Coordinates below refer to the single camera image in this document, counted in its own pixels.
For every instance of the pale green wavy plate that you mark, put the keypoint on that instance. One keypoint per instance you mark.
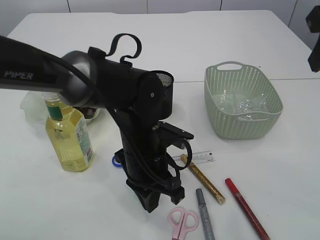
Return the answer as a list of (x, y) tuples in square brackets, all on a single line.
[(35, 109)]

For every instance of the pink scissors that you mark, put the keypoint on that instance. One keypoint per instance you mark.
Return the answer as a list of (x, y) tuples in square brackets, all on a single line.
[(180, 228)]

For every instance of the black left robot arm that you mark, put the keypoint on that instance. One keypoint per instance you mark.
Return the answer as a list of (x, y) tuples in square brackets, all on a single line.
[(25, 67)]

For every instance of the gold glitter pen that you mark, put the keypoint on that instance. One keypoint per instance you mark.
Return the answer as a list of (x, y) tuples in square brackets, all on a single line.
[(207, 183)]

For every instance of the black mesh pen holder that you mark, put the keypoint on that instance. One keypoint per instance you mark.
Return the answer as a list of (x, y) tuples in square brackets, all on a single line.
[(168, 83)]

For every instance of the red glitter pen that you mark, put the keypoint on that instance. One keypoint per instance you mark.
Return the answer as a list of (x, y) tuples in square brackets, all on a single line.
[(251, 217)]

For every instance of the clear plastic ruler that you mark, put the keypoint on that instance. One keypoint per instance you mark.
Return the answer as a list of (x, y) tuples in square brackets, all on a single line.
[(198, 158)]

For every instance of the purple grape bunch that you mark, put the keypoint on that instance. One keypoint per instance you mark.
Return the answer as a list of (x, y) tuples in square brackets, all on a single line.
[(88, 112)]

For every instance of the clear plastic sheet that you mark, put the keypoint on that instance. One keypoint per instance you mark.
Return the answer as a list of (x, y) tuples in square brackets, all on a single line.
[(248, 108)]

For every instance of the yellow oil bottle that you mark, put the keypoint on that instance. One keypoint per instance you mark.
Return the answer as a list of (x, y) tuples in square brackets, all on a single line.
[(68, 132)]

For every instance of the silver glitter pen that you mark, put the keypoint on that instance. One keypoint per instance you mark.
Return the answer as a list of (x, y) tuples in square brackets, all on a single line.
[(204, 215)]

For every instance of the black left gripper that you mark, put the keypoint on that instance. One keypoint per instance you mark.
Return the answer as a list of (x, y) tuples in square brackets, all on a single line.
[(134, 98)]

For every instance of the green plastic basket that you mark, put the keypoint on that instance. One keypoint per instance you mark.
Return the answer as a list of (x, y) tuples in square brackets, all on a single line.
[(250, 81)]

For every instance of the blue scissors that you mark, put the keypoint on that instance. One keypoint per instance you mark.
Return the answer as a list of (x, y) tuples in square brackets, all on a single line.
[(115, 163)]

